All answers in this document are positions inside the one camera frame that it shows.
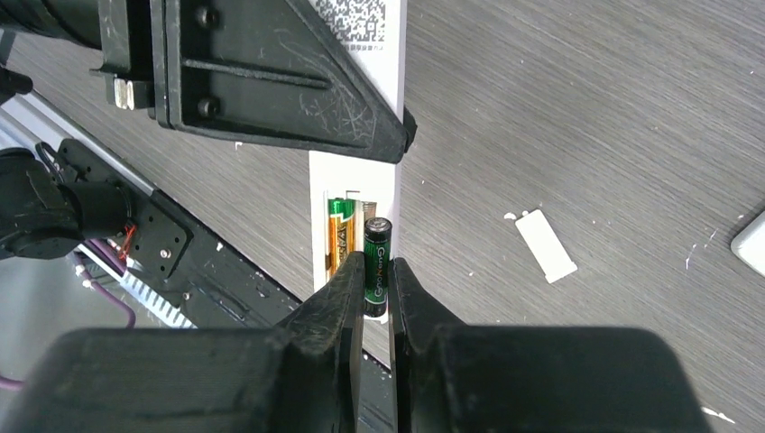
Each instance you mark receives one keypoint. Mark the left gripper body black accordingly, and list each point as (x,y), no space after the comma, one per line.
(130,35)

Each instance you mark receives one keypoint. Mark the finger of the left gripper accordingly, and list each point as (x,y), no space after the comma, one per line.
(267,72)
(411,127)

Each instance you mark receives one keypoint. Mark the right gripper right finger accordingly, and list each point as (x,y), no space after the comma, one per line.
(451,376)

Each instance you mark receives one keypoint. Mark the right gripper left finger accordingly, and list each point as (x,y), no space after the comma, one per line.
(300,375)

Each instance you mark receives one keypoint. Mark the gold green AAA battery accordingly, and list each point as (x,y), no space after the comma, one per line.
(341,232)

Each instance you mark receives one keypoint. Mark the green yellow battery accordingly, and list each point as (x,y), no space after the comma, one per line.
(377,253)

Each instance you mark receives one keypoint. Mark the narrow white battery cover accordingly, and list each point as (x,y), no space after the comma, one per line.
(544,244)

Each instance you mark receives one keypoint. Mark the white remote with dark buttons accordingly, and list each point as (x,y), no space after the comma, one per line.
(748,245)

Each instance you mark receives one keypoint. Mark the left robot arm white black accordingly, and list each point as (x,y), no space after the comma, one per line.
(45,215)

